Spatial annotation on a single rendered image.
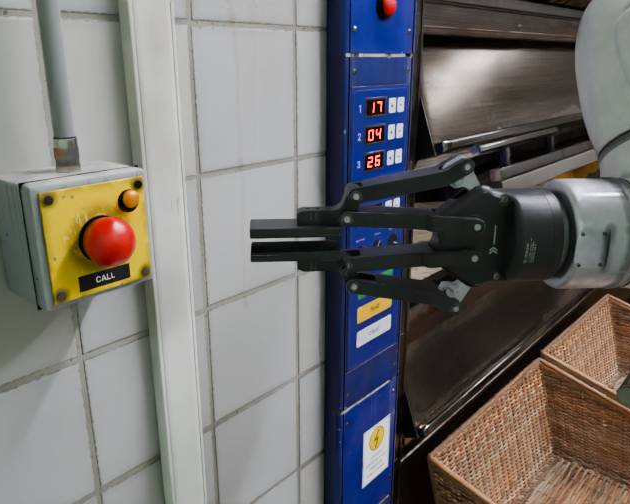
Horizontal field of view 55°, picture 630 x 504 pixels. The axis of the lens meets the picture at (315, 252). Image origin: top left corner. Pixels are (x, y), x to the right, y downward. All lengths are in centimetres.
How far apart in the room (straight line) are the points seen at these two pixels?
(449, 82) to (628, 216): 62
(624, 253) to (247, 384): 48
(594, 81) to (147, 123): 40
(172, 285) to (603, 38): 46
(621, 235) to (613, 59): 17
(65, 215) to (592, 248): 40
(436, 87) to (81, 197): 68
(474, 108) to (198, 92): 61
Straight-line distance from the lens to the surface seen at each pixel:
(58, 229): 49
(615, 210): 50
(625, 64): 58
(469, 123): 110
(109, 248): 48
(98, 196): 50
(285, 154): 74
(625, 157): 56
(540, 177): 107
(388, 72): 85
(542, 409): 171
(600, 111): 59
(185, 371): 68
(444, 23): 104
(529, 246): 48
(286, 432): 88
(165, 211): 61
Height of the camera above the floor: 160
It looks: 18 degrees down
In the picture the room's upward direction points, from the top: straight up
